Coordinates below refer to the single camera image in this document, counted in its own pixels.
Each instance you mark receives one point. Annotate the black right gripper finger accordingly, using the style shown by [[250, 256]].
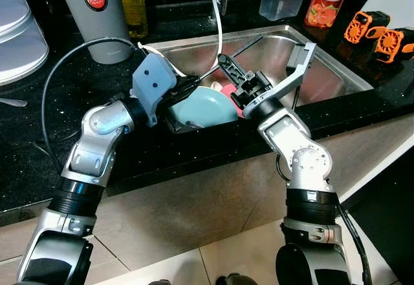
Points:
[[233, 70]]

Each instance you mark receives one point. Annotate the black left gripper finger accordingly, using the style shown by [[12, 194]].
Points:
[[199, 80]]

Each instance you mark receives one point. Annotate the pink plate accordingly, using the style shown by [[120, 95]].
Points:
[[231, 91]]

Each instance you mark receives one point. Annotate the light blue plate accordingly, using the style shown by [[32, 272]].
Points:
[[207, 107]]

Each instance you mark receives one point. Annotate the thin dark rod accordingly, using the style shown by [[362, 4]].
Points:
[[249, 44]]

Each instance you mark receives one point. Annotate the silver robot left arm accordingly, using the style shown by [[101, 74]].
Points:
[[90, 156]]

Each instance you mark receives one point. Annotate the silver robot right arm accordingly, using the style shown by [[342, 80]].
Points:
[[304, 162]]

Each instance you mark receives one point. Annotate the stainless steel sink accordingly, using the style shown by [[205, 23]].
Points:
[[330, 72]]

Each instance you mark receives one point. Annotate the clear plastic sponge holder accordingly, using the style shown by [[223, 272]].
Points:
[[281, 2]]

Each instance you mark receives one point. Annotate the yellow oil bottle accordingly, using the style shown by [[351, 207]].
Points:
[[134, 7]]

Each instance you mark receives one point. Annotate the grey thermos jug red sticker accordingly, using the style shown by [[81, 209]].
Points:
[[97, 30]]

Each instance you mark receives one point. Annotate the orange soap pump bottle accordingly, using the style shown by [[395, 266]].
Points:
[[326, 4]]

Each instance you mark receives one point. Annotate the steel serving utensil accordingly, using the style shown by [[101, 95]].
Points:
[[11, 102]]

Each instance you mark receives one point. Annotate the tiered translucent plastic container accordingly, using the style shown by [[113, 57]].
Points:
[[19, 33]]

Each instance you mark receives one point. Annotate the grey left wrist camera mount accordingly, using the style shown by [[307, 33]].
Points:
[[152, 81]]

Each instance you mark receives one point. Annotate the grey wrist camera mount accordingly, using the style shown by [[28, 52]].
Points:
[[152, 81], [294, 75]]

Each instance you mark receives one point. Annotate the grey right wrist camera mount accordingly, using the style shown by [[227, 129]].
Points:
[[294, 75]]

